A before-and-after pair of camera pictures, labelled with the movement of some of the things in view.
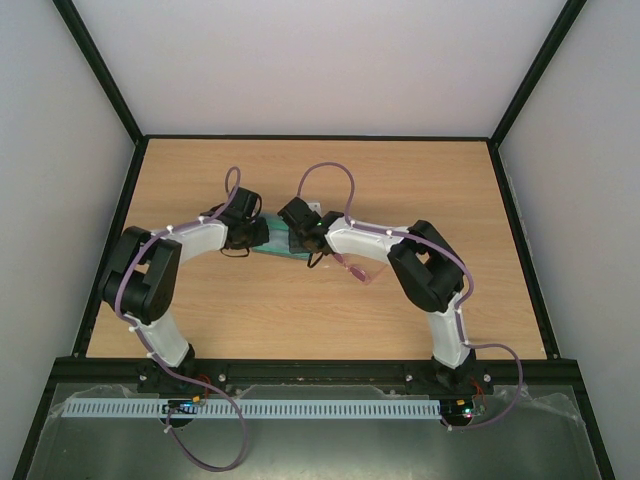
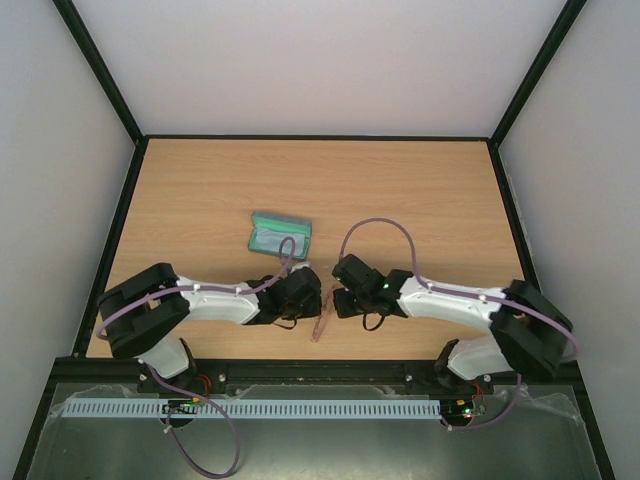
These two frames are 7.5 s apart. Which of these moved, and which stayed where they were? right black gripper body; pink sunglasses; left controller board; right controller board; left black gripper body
Moved: pink sunglasses; right black gripper body; left black gripper body
Stayed: left controller board; right controller board
